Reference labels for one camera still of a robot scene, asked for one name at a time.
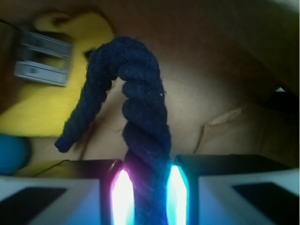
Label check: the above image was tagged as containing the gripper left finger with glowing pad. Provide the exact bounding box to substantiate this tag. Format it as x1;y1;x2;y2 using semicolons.
0;159;135;225

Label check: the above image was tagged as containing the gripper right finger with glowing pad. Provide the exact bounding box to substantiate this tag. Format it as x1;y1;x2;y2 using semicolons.
166;155;300;225

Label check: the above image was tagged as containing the dark blue twisted rope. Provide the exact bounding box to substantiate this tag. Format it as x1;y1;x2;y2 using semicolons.
54;36;172;225

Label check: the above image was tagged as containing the blue ball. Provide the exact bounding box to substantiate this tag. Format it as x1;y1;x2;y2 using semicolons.
0;134;31;175

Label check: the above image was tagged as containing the yellow cloth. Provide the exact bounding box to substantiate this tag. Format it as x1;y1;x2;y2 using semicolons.
0;11;114;139

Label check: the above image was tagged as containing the brown paper bag liner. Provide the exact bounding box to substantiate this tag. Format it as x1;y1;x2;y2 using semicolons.
0;0;299;167

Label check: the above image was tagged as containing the grey metal buckle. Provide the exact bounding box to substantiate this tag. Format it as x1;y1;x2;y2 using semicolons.
14;31;73;87

